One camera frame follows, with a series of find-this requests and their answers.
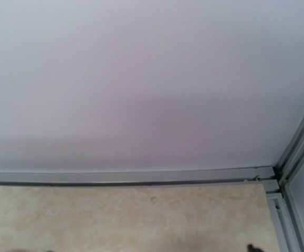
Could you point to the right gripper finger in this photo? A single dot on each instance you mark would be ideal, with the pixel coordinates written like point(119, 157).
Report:
point(252, 248)

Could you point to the right aluminium frame post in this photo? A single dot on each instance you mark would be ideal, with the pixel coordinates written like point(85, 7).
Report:
point(292, 158)

